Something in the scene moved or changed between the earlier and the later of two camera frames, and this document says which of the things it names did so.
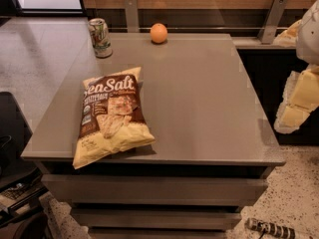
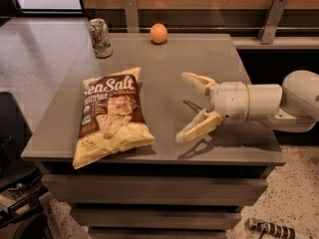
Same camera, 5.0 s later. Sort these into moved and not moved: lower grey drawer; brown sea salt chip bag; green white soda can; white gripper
Moved: white gripper
Not moved: brown sea salt chip bag; lower grey drawer; green white soda can
